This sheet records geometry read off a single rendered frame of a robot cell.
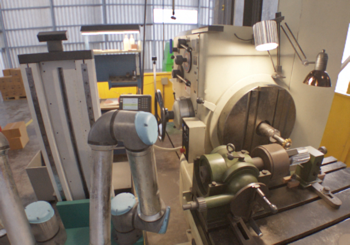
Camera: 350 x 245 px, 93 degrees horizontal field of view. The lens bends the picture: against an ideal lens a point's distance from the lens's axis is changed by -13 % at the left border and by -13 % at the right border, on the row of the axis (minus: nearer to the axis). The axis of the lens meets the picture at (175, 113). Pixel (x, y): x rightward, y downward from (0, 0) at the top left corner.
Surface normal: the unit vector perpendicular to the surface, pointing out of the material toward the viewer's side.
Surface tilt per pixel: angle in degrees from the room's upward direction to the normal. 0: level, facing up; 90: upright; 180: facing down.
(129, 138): 100
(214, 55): 90
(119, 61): 90
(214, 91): 90
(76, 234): 0
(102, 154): 72
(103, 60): 90
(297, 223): 0
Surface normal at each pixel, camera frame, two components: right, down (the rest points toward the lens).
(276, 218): 0.00, -0.94
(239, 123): 0.22, 0.34
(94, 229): -0.16, -0.02
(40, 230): 0.60, 0.28
